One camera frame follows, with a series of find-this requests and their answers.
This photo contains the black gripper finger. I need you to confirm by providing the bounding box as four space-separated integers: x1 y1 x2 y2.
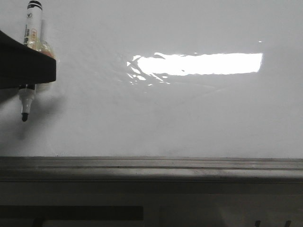
0 32 56 89

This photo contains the black and white whiteboard marker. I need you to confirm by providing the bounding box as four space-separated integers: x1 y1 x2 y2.
18 0 57 122

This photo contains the black label strip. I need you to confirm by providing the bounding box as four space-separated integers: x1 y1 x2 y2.
0 206 144 220

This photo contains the white whiteboard with aluminium frame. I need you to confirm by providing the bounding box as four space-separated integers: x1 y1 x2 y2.
0 0 303 181

